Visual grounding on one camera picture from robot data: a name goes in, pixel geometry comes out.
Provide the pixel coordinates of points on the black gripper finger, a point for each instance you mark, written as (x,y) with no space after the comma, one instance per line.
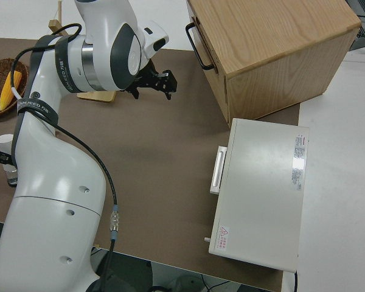
(171,85)
(4,158)
(166,75)

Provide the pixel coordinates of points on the clear bottle with white cap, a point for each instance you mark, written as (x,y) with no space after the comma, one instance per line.
(4,143)

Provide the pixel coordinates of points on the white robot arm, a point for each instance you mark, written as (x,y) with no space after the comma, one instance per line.
(48,197)

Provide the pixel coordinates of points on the wooden mug tree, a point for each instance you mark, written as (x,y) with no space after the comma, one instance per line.
(100,96)

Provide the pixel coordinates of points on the long yellow corn cob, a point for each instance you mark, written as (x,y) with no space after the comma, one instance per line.
(9,91)

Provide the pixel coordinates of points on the wooden cabinet box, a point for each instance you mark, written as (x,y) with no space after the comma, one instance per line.
(276,45)

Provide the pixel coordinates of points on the cream toaster oven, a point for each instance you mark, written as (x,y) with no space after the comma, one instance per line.
(261,188)

